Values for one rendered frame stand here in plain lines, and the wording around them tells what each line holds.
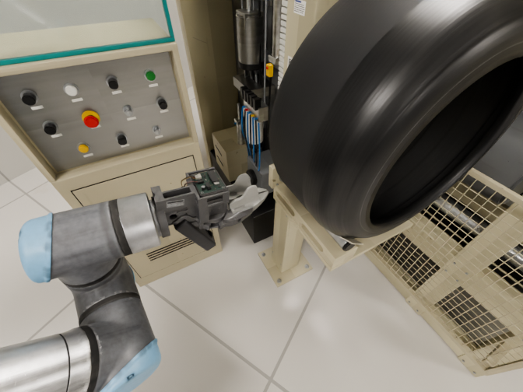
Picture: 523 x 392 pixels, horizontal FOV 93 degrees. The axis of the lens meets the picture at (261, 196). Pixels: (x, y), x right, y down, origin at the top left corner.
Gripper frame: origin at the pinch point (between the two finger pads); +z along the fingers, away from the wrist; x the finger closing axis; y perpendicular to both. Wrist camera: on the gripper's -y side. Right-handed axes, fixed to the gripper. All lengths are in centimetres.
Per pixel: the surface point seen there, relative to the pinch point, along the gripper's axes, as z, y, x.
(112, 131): -26, -17, 66
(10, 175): -122, -126, 217
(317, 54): 12.4, 23.6, 7.6
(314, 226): 24.0, -25.1, 3.3
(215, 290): 2, -115, 37
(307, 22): 26.4, 24.5, 30.5
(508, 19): 28.4, 32.5, -10.5
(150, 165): -16, -31, 61
